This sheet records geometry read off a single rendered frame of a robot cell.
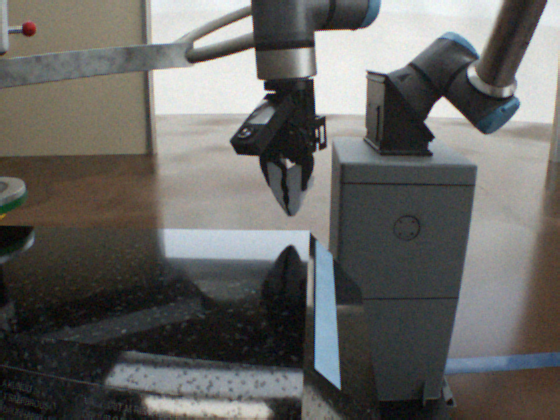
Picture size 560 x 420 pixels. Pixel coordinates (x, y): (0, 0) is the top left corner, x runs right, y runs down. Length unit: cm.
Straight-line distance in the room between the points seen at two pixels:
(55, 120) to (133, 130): 103
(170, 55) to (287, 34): 34
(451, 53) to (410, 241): 57
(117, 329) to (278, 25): 44
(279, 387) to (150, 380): 13
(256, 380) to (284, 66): 42
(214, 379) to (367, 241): 98
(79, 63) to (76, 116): 504
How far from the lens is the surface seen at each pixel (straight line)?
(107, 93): 573
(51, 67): 89
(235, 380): 46
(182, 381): 48
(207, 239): 74
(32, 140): 629
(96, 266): 69
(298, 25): 67
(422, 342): 160
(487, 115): 138
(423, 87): 144
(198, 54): 93
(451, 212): 141
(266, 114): 67
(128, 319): 55
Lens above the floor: 115
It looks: 18 degrees down
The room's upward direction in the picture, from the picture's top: straight up
